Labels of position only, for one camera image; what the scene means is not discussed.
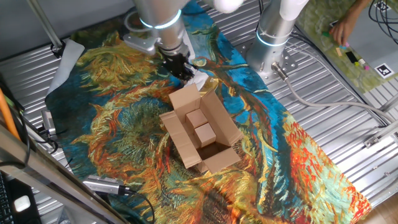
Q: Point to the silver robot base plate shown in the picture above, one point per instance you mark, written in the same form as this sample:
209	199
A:
290	63

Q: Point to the black pole clamp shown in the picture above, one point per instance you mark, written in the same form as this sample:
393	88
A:
57	49

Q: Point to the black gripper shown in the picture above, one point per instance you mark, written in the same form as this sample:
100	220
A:
177	63

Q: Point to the large cardboard box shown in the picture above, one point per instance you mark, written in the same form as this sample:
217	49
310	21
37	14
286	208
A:
183	146

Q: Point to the white rounded square device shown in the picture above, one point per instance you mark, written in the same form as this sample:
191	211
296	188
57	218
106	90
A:
22	203

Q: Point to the black keyboard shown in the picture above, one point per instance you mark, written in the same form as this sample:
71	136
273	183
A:
4	205

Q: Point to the black toy block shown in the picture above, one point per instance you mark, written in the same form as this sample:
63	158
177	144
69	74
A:
351	57

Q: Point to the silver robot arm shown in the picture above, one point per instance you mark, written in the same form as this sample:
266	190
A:
161	12

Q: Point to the silver depth camera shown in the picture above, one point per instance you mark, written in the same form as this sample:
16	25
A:
48	121
102	185

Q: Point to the aluminium frame beam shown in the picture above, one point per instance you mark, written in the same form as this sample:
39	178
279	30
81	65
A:
46	174

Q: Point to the tan wooden block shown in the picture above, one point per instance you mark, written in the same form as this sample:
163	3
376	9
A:
338	52

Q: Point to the bare person forearm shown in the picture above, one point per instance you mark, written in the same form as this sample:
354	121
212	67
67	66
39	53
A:
357	11

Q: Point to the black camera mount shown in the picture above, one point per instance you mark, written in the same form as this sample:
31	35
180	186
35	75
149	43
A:
49	141

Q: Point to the grey board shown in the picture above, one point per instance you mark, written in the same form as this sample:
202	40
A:
377	37

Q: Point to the board with coloured blocks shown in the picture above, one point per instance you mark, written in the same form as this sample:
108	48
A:
314	18

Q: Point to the gold tissue pack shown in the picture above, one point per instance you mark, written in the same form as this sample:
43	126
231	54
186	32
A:
203	81

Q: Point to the aluminium profile bar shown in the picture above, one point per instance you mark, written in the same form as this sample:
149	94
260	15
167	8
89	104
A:
390	104
382	135

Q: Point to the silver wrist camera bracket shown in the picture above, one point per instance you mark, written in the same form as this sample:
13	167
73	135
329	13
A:
140	43

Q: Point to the white toy block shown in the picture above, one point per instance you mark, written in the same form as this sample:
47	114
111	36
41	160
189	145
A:
361	61

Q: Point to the bare person hand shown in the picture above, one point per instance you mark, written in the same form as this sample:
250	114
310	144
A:
341	31

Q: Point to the black flat device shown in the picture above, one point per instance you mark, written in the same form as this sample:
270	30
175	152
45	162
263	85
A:
34	214

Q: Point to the black white marker tag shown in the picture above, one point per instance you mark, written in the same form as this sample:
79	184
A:
384	70
383	5

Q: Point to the sunflower painting print cloth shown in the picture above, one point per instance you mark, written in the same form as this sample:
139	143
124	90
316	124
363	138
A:
124	140

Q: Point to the grey metal pole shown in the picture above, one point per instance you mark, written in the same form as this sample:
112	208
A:
43	21

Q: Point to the green toy block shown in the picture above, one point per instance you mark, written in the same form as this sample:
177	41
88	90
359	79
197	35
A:
325	34

